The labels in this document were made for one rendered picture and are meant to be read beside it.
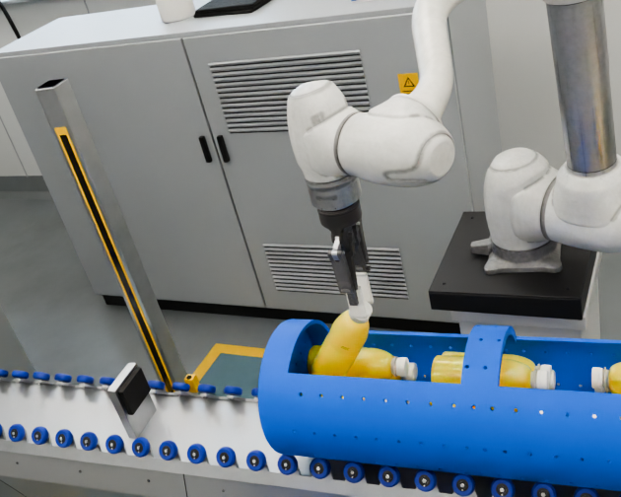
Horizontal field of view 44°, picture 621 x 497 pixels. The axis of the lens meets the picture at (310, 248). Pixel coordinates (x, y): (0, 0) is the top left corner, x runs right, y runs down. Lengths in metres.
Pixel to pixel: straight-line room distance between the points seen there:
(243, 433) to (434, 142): 0.97
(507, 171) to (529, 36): 2.29
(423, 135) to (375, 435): 0.62
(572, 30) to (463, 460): 0.81
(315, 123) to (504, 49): 2.93
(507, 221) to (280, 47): 1.42
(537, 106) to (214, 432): 2.79
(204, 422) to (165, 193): 1.87
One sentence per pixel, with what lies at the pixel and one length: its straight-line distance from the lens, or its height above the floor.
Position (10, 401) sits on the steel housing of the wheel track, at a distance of 2.32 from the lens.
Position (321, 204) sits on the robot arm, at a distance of 1.31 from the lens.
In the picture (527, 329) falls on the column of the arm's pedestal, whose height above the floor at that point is 0.94.
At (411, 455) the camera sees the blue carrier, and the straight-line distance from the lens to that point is 1.51.
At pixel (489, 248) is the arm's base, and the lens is 1.98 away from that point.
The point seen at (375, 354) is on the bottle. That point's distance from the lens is 1.61.
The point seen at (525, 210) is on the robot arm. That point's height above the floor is 1.25.
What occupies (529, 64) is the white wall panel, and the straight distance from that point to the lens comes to 4.12.
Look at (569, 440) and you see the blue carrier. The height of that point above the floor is 1.14.
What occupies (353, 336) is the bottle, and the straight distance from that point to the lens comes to 1.48.
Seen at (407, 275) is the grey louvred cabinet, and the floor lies 0.33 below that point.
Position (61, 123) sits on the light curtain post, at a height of 1.61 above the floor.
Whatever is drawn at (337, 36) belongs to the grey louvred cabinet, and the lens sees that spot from 2.89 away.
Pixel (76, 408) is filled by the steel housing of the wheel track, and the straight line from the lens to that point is 2.17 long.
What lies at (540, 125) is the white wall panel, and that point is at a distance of 4.24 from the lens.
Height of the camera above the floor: 2.16
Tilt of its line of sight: 30 degrees down
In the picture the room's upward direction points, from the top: 15 degrees counter-clockwise
